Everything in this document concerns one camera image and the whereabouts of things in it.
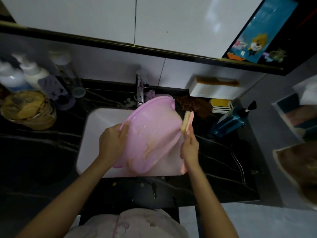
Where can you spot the person's left hand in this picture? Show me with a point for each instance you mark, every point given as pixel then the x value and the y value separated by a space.
pixel 112 142

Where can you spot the person's right hand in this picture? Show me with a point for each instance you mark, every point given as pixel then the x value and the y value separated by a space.
pixel 190 148

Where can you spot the person's right thumb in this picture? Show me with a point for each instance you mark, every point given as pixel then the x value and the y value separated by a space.
pixel 183 142

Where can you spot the person's left thumb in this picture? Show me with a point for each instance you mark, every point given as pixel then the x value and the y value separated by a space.
pixel 123 128

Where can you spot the pink scrubbing brush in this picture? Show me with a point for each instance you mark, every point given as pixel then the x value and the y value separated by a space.
pixel 186 126

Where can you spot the pink plastic basin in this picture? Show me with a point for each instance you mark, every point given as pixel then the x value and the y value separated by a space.
pixel 151 136

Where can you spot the person's right forearm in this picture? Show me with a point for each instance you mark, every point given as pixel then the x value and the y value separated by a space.
pixel 210 200

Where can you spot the person's left forearm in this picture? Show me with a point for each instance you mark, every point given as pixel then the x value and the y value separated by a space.
pixel 65 198

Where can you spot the white sink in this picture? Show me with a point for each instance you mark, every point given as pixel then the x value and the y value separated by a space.
pixel 99 141

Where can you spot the brown cloth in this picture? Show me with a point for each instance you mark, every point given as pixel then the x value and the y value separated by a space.
pixel 195 105

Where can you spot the purple cloth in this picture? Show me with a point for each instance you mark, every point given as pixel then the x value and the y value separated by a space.
pixel 150 94

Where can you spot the chrome faucet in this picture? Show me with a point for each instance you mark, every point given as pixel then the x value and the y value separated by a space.
pixel 141 87

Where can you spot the blue pump bottle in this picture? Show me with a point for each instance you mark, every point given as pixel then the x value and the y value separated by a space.
pixel 229 120

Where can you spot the yellow soap in white dish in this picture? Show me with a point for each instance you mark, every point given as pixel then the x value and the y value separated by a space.
pixel 221 105

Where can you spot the clear bottle with white cap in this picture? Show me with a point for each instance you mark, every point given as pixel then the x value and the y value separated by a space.
pixel 68 71

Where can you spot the person's pink shirt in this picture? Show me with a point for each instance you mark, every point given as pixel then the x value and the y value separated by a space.
pixel 128 224

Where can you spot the round jar with tan lid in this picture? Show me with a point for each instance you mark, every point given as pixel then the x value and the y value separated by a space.
pixel 28 110

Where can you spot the white mirror cabinet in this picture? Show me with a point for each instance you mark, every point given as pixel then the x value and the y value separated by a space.
pixel 138 24

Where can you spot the white pump bottle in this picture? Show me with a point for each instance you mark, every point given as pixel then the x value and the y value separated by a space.
pixel 33 71

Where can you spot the brown bath mat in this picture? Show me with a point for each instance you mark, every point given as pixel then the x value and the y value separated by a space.
pixel 298 168

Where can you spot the white bottle with blue label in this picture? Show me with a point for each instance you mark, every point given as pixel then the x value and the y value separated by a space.
pixel 10 78

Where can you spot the small green toy figure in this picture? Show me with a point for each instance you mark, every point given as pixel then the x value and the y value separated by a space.
pixel 276 55

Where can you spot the blue cartoon box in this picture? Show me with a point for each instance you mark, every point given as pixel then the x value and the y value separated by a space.
pixel 260 32

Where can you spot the white wall shelf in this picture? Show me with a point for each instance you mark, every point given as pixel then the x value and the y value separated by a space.
pixel 215 89

